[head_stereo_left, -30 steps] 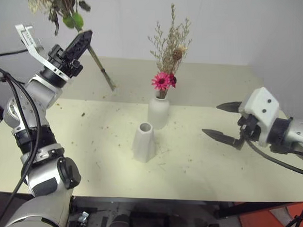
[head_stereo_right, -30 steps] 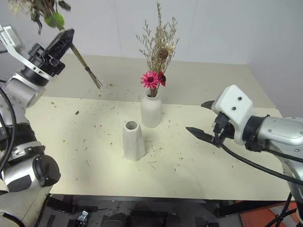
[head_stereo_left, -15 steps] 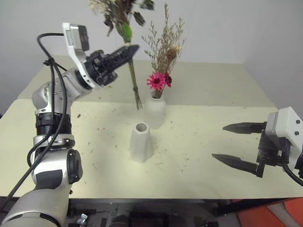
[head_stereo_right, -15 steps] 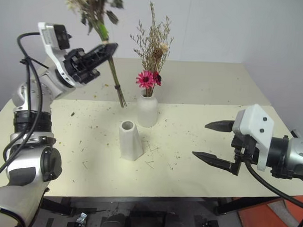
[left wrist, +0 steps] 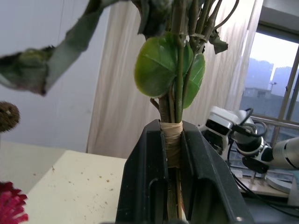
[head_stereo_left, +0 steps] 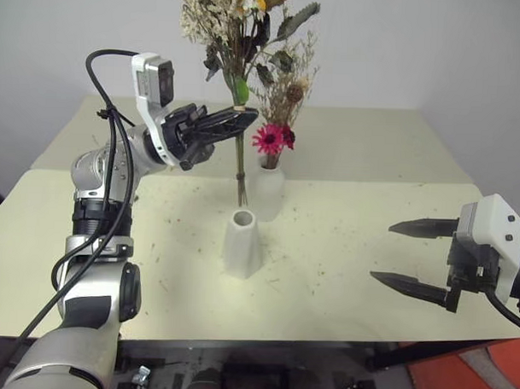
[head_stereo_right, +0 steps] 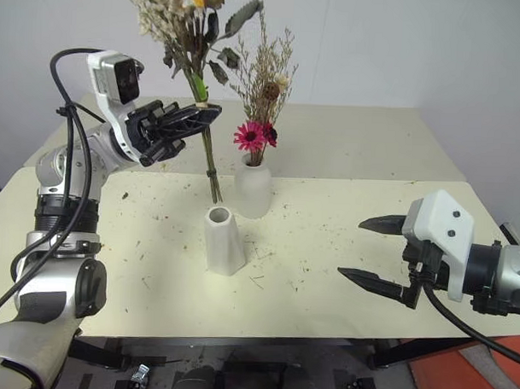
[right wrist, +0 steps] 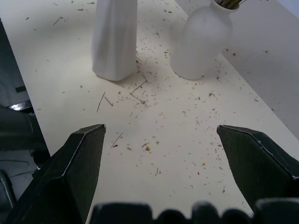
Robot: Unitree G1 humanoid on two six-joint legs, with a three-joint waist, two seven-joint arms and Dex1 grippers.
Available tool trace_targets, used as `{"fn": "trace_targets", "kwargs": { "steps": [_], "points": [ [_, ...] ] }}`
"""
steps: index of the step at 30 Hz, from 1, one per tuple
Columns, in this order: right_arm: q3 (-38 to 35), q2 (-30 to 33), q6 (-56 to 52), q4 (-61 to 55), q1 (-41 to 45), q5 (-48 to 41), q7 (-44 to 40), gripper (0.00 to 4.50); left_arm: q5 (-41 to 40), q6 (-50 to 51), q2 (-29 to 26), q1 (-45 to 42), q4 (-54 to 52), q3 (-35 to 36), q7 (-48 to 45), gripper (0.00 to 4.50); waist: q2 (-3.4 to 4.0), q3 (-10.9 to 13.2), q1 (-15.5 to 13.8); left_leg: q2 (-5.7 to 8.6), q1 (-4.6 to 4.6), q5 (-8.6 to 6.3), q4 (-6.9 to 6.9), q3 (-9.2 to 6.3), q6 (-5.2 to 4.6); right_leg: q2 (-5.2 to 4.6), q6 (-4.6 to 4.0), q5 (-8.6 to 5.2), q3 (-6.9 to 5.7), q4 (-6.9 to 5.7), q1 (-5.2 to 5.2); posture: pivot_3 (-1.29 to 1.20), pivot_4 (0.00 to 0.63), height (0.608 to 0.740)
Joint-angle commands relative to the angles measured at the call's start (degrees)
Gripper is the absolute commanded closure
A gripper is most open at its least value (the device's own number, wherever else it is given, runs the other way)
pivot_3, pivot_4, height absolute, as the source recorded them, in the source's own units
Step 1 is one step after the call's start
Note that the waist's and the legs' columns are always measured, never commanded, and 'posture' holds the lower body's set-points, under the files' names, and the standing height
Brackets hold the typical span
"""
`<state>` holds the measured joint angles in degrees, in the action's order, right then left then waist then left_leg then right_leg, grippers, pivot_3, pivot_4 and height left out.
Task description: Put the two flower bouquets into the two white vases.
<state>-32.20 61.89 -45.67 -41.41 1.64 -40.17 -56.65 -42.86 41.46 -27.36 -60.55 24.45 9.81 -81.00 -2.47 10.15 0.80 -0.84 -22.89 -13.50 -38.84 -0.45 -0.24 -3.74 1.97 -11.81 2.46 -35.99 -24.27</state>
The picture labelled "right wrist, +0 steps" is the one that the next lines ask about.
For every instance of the round white bottle vase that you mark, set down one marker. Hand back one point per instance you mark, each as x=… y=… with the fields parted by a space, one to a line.
x=202 y=42

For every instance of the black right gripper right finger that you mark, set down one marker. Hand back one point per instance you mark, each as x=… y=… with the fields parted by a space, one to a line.
x=254 y=163

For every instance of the dark robot body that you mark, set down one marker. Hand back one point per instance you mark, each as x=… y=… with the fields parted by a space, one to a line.
x=16 y=144

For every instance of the dried flower bouquet stems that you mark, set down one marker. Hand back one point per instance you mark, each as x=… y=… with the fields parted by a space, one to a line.
x=230 y=2

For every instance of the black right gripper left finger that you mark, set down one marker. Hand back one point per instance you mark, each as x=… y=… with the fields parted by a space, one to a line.
x=77 y=172

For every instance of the tall ribbed white vase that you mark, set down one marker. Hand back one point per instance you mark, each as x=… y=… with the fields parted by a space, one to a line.
x=115 y=39

